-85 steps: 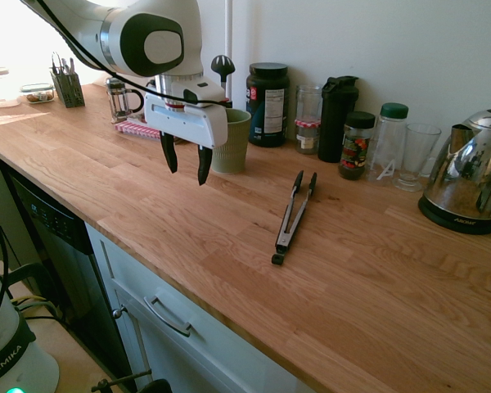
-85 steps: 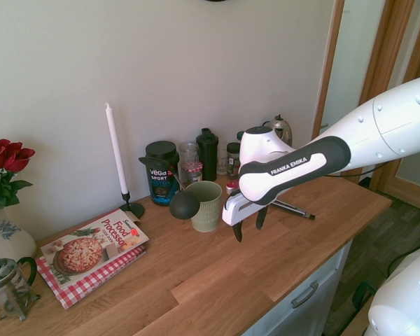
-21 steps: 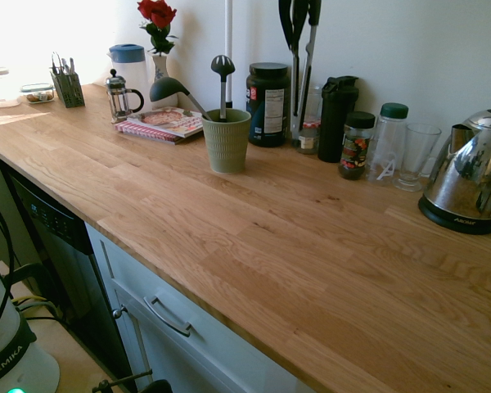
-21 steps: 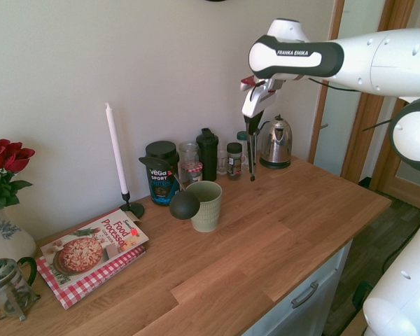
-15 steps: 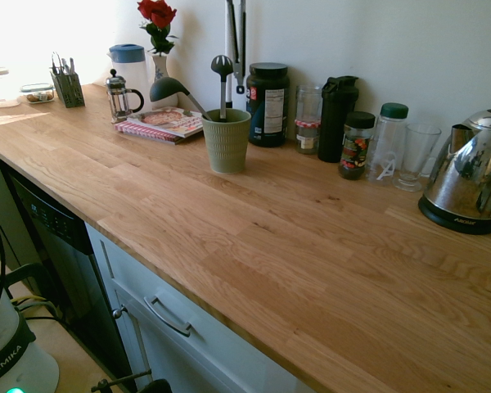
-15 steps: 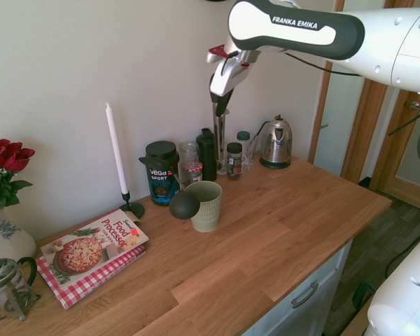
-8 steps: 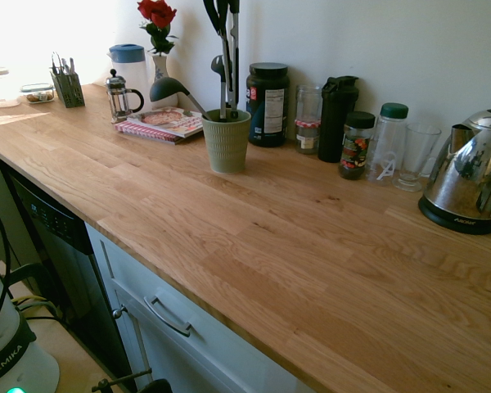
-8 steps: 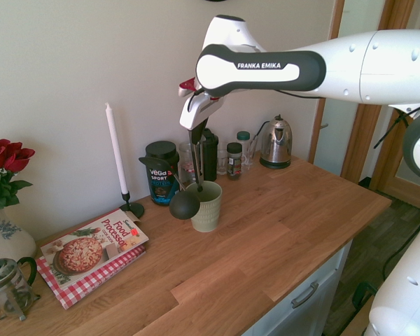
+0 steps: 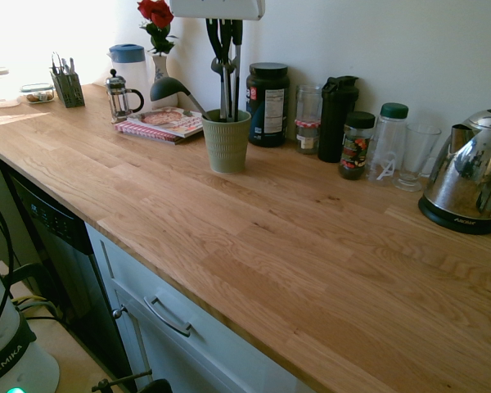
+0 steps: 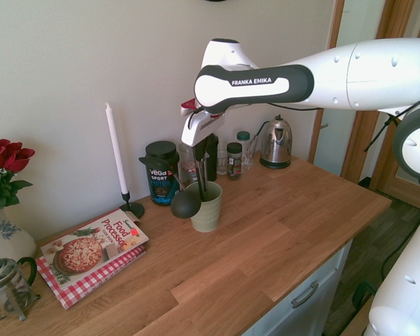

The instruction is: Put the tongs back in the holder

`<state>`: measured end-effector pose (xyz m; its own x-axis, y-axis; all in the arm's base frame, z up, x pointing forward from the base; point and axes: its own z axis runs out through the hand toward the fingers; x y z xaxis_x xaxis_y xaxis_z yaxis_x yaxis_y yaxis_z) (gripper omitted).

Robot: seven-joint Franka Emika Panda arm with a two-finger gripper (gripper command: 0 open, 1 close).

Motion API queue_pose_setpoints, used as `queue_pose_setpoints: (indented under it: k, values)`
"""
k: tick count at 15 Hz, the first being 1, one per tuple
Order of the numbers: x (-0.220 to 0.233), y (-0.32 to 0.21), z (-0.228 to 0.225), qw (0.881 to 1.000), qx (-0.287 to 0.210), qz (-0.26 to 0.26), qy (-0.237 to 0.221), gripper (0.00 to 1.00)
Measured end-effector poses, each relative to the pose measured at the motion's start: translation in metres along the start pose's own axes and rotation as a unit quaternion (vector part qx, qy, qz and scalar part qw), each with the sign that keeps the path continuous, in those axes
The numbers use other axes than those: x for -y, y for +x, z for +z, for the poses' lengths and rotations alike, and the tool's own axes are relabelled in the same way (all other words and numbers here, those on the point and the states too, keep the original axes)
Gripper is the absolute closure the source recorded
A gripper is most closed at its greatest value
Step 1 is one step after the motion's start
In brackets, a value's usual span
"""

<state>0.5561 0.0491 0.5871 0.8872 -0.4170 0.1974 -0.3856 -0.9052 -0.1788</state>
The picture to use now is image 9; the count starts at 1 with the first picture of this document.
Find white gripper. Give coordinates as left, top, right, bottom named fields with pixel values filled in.
left=169, top=0, right=267, bottom=65

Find steel tongs with black tips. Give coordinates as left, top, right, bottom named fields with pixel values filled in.
left=219, top=19, right=245, bottom=124

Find clear bottle with green lid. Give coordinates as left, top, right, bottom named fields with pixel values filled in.
left=365, top=102, right=410, bottom=183

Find white vase with blue pattern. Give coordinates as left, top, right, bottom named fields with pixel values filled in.
left=151, top=53, right=180, bottom=110

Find black base cable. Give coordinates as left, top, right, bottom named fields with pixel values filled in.
left=0, top=187, right=65, bottom=353

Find white pitcher with blue lid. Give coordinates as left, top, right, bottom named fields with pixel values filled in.
left=107, top=42, right=155, bottom=115

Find spice jar with black lid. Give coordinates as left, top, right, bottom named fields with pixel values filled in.
left=337, top=111, right=376, bottom=182

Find pizza cover cookbook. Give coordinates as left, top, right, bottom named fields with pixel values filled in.
left=125, top=106, right=208, bottom=139

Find glass food container with nuts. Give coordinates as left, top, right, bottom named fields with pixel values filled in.
left=20, top=82, right=56, bottom=105

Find grey cutlery caddy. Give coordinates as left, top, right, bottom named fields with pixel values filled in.
left=49, top=70, right=86, bottom=109

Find glass french press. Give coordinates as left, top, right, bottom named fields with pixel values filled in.
left=105, top=68, right=146, bottom=124

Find glass jar with checkered band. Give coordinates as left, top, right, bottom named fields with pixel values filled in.
left=295, top=84, right=324, bottom=156

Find yellow and green wires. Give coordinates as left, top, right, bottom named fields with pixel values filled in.
left=11, top=293, right=63, bottom=321

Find silver drawer handle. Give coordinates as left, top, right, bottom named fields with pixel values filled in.
left=142, top=295, right=194, bottom=338

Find black ladle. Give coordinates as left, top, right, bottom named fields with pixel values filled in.
left=148, top=76, right=214, bottom=124

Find stainless steel electric kettle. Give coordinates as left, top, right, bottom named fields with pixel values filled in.
left=426, top=97, right=491, bottom=220

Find black protein powder tub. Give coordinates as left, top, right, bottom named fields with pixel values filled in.
left=245, top=61, right=291, bottom=149

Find black shaker bottle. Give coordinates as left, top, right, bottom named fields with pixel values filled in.
left=317, top=75, right=360, bottom=164

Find pale green drawer cabinet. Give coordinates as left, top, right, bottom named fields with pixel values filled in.
left=84, top=222, right=316, bottom=393

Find black dishwasher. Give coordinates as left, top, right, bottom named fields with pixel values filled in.
left=1, top=166, right=137, bottom=388

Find green ribbed utensil holder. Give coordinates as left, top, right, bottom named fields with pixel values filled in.
left=200, top=107, right=253, bottom=174

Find clear drinking glass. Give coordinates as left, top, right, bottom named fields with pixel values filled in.
left=392, top=122, right=443, bottom=193

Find black kettle base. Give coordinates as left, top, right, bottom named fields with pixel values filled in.
left=417, top=193, right=491, bottom=236

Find red rose flower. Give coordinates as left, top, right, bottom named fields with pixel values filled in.
left=136, top=0, right=180, bottom=57

